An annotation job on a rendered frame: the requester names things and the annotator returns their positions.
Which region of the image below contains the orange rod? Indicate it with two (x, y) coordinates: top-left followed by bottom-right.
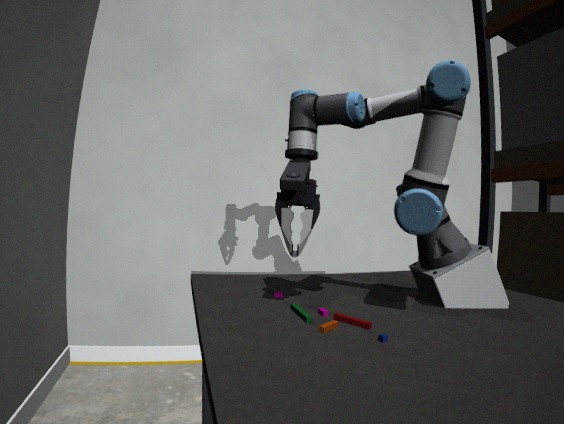
(319, 321), (338, 334)

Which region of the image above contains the green rod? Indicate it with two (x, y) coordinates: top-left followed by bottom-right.
(290, 303), (312, 323)

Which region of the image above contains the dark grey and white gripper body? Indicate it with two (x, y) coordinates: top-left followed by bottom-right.
(281, 148), (318, 208)

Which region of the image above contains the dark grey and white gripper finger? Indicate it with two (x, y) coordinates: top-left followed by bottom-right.
(297, 194), (320, 256)
(275, 192), (294, 256)

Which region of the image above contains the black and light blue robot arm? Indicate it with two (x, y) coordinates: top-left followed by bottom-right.
(280, 60), (471, 270)

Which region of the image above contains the red rod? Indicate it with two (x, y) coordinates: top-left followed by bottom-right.
(333, 313), (372, 330)

